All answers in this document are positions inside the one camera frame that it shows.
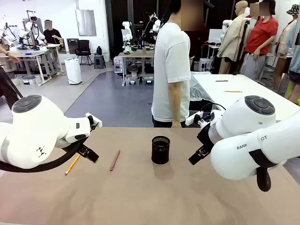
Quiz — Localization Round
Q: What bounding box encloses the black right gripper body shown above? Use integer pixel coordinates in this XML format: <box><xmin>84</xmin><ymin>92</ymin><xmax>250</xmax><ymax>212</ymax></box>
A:
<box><xmin>196</xmin><ymin>123</ymin><xmax>213</xmax><ymax>152</ymax></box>

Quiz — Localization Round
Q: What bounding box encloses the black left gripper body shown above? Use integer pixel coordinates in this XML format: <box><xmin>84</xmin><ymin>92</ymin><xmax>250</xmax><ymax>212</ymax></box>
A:
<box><xmin>88</xmin><ymin>116</ymin><xmax>99</xmax><ymax>132</ymax></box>

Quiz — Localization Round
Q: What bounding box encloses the dark red pen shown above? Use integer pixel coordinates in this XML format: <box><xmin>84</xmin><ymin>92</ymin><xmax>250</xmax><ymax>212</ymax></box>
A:
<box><xmin>109</xmin><ymin>150</ymin><xmax>120</xmax><ymax>172</ymax></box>

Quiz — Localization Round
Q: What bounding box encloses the person's right forearm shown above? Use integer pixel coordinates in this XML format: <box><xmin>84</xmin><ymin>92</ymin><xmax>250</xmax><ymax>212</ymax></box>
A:
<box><xmin>168</xmin><ymin>92</ymin><xmax>183</xmax><ymax>122</ymax></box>

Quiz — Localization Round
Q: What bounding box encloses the bystander forearm with watch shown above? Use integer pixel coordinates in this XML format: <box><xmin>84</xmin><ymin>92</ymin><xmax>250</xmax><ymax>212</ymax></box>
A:
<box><xmin>0</xmin><ymin>45</ymin><xmax>20</xmax><ymax>63</ymax></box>

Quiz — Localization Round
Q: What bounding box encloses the black mesh pen holder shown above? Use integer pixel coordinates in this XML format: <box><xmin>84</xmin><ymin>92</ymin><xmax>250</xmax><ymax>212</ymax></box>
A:
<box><xmin>151</xmin><ymin>135</ymin><xmax>171</xmax><ymax>165</ymax></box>

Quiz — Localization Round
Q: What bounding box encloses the clear plastic sheet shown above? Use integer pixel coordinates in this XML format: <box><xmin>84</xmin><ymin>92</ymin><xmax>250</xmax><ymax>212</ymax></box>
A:
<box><xmin>189</xmin><ymin>71</ymin><xmax>213</xmax><ymax>102</ymax></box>

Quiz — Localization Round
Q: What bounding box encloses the white air purifier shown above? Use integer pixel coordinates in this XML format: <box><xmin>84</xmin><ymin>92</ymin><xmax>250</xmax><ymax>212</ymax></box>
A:
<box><xmin>64</xmin><ymin>58</ymin><xmax>83</xmax><ymax>85</ymax></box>

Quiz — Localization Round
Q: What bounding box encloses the black step stool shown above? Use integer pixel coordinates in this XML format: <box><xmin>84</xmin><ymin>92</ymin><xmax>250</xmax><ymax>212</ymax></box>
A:
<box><xmin>94</xmin><ymin>54</ymin><xmax>107</xmax><ymax>69</ymax></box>

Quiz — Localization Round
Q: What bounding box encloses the lit computer tower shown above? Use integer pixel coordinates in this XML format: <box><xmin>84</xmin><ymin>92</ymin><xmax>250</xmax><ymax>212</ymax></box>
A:
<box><xmin>113</xmin><ymin>57</ymin><xmax>124</xmax><ymax>74</ymax></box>

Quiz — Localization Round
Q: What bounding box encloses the white table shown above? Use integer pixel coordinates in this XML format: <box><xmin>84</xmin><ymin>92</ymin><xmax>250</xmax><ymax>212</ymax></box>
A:
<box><xmin>191</xmin><ymin>74</ymin><xmax>300</xmax><ymax>122</ymax></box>

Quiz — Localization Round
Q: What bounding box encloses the white computer case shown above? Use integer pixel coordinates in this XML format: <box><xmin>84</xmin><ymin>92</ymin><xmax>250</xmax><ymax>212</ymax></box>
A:
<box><xmin>198</xmin><ymin>58</ymin><xmax>212</xmax><ymax>72</ymax></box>

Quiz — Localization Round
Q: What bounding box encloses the black office chair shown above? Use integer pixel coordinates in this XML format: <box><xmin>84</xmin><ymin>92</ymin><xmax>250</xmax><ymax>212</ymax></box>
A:
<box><xmin>74</xmin><ymin>39</ymin><xmax>93</xmax><ymax>66</ymax></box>

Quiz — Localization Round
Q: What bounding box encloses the black cabinet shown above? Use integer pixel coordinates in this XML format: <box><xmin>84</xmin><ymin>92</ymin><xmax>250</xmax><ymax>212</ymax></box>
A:
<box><xmin>66</xmin><ymin>38</ymin><xmax>80</xmax><ymax>54</ymax></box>

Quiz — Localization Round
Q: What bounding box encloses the wooden top table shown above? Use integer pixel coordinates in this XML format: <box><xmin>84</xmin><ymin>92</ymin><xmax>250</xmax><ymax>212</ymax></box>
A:
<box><xmin>118</xmin><ymin>52</ymin><xmax>155</xmax><ymax>87</ymax></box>

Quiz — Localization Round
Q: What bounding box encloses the person in white t-shirt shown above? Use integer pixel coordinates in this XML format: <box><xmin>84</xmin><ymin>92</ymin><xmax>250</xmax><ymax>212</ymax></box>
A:
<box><xmin>151</xmin><ymin>0</ymin><xmax>204</xmax><ymax>128</ymax></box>

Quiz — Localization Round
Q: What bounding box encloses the white desk with grey legs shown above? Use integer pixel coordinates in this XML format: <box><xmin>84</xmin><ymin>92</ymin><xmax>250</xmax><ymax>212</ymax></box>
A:
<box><xmin>44</xmin><ymin>43</ymin><xmax>64</xmax><ymax>75</ymax></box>

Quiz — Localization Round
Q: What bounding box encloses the mannequin in dark red top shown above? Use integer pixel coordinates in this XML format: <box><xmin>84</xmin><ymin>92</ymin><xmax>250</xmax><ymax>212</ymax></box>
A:
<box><xmin>188</xmin><ymin>23</ymin><xmax>210</xmax><ymax>71</ymax></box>

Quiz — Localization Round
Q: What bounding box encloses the seated person in black t-shirt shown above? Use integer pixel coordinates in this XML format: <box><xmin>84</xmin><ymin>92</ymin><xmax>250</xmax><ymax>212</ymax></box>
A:
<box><xmin>43</xmin><ymin>20</ymin><xmax>63</xmax><ymax>46</ymax></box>

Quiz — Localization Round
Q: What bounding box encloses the mannequin in beige jacket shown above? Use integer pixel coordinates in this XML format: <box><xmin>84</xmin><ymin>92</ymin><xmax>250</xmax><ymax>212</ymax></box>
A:
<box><xmin>216</xmin><ymin>0</ymin><xmax>252</xmax><ymax>75</ymax></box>

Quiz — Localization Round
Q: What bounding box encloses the white monitor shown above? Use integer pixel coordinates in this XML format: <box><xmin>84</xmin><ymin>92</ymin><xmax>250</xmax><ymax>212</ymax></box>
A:
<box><xmin>208</xmin><ymin>29</ymin><xmax>223</xmax><ymax>44</ymax></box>

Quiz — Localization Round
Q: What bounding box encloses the white robot rig with red top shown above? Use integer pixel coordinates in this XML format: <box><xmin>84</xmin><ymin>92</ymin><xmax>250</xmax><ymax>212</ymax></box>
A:
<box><xmin>20</xmin><ymin>9</ymin><xmax>45</xmax><ymax>50</ymax></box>

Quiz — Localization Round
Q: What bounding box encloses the person in red t-shirt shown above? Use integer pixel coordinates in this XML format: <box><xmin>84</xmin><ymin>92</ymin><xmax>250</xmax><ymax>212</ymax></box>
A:
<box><xmin>240</xmin><ymin>0</ymin><xmax>279</xmax><ymax>83</ymax></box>

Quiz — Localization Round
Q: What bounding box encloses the mannequin with patterned bucket hat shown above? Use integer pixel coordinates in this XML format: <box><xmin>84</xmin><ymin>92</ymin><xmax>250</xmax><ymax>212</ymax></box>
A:
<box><xmin>272</xmin><ymin>3</ymin><xmax>300</xmax><ymax>92</ymax></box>

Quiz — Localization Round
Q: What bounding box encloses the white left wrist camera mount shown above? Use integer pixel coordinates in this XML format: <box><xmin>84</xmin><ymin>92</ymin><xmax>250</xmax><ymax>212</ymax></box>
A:
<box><xmin>85</xmin><ymin>112</ymin><xmax>103</xmax><ymax>128</ymax></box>

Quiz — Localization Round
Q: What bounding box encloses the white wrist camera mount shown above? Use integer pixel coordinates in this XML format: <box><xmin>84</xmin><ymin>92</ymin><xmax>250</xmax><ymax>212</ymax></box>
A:
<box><xmin>185</xmin><ymin>111</ymin><xmax>204</xmax><ymax>126</ymax></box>
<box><xmin>85</xmin><ymin>112</ymin><xmax>103</xmax><ymax>128</ymax></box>

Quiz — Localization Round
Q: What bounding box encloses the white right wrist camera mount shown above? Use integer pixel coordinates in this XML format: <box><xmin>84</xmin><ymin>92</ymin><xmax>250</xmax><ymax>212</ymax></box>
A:
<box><xmin>185</xmin><ymin>111</ymin><xmax>204</xmax><ymax>126</ymax></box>

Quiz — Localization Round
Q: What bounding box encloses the thin black camera cable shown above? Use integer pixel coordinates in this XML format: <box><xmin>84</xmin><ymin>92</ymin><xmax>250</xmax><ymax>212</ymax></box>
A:
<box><xmin>200</xmin><ymin>102</ymin><xmax>226</xmax><ymax>115</ymax></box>

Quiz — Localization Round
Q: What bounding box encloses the black left arm cable sleeve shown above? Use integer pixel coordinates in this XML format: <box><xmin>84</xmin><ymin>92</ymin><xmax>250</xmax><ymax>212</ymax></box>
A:
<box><xmin>0</xmin><ymin>142</ymin><xmax>82</xmax><ymax>173</ymax></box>

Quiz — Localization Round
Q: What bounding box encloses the black arm cable sleeve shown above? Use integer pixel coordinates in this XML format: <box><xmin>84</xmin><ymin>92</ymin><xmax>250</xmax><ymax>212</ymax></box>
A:
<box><xmin>0</xmin><ymin>142</ymin><xmax>82</xmax><ymax>173</ymax></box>
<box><xmin>249</xmin><ymin>149</ymin><xmax>282</xmax><ymax>192</ymax></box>

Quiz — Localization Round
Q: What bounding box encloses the black right arm cable sleeve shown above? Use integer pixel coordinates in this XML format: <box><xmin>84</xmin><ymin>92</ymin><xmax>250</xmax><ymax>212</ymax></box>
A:
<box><xmin>249</xmin><ymin>149</ymin><xmax>282</xmax><ymax>192</ymax></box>

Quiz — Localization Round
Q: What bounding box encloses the silver wall panel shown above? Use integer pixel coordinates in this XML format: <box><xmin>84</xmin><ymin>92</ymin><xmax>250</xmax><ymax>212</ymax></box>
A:
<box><xmin>75</xmin><ymin>9</ymin><xmax>97</xmax><ymax>37</ymax></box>

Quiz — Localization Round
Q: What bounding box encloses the black camera tripod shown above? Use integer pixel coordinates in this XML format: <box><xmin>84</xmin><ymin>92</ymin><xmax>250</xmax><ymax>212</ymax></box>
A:
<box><xmin>234</xmin><ymin>17</ymin><xmax>249</xmax><ymax>75</ymax></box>

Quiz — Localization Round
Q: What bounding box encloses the white robot with black cables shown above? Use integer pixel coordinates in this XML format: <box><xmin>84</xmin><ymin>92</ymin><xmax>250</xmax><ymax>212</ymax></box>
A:
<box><xmin>143</xmin><ymin>13</ymin><xmax>163</xmax><ymax>46</ymax></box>

